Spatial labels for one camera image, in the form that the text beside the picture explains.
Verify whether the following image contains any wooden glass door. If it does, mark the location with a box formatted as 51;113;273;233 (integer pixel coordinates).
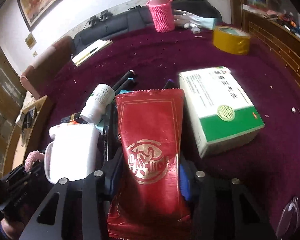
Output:
0;46;26;177

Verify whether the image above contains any brown armchair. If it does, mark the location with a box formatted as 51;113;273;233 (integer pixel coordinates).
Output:
20;36;75;100

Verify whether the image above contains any white gloves pile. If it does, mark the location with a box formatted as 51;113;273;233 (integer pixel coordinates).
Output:
173;9;216;34

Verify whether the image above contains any white pill bottle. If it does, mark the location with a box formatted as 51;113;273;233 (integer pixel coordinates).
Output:
80;83;115;125

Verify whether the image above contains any white green medicine box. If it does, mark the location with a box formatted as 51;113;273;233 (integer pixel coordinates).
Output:
179;66;264;158

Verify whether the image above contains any black marker blue cap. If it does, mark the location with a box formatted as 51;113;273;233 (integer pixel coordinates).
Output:
115;77;135;95

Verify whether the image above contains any cardboard box tray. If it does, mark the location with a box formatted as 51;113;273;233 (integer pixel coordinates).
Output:
3;95;53;176

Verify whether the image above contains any person's left hand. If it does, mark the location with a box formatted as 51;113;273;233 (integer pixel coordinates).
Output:
0;218;25;239

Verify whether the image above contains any yellow black pen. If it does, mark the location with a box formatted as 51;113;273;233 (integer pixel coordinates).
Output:
74;48;97;65

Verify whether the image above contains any white notebook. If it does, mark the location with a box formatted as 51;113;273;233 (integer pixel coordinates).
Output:
72;40;113;67

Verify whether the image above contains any pink knitted sleeve bottle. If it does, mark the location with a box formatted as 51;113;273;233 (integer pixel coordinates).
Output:
146;0;175;33

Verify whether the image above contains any red foil pouch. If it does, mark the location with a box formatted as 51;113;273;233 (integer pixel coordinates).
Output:
107;88;191;239

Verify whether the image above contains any wooden cluttered counter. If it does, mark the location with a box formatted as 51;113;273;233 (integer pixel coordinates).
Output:
239;0;300;100

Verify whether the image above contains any yellow tape roll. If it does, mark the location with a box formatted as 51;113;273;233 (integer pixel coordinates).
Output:
212;25;251;55

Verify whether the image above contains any clear cartoon pencil case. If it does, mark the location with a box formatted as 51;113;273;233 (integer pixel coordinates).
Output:
44;141;55;184

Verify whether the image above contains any pink fluffy pompom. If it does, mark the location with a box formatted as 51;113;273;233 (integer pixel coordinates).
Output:
24;151;44;173

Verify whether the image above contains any black gold tube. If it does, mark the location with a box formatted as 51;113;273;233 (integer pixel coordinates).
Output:
60;112;84;124

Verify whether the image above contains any white foam block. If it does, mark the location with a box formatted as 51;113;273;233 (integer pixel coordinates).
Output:
50;124;100;184

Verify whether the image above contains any black leather sofa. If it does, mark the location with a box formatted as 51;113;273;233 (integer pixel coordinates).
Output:
74;0;223;55

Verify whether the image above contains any white bottle orange cap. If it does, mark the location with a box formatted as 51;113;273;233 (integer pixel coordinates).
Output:
49;121;78;140

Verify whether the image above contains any black marker purple cap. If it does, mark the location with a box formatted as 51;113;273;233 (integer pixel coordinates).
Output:
164;79;175;89

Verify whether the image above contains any black marker pink cap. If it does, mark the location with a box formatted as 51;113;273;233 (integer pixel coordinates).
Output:
112;70;135;91

